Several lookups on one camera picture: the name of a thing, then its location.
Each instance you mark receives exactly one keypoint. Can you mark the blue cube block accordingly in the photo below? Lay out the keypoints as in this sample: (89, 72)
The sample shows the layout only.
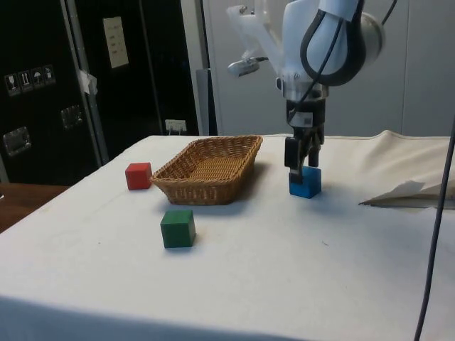
(311, 184)

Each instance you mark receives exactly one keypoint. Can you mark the black cabinet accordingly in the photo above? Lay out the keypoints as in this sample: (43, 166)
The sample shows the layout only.
(35, 42)

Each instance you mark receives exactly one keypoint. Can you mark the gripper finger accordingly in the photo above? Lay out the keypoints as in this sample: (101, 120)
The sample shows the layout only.
(313, 156)
(291, 152)

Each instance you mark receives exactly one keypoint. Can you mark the silver webcam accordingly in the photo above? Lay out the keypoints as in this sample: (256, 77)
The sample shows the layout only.
(243, 67)

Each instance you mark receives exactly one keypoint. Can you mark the green cube block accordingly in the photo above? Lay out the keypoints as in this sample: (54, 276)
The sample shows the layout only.
(177, 229)

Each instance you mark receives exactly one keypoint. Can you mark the white camera bracket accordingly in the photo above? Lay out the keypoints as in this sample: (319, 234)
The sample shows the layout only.
(256, 32)

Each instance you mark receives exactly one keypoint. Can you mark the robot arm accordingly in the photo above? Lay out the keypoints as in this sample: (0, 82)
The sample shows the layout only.
(295, 35)

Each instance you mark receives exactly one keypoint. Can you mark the red cube block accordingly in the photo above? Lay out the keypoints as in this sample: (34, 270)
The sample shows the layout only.
(138, 176)

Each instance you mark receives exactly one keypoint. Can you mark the wicker basket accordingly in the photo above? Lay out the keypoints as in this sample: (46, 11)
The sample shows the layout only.
(206, 170)

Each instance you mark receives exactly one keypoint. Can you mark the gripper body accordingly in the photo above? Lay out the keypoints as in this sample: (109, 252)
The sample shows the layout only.
(318, 113)

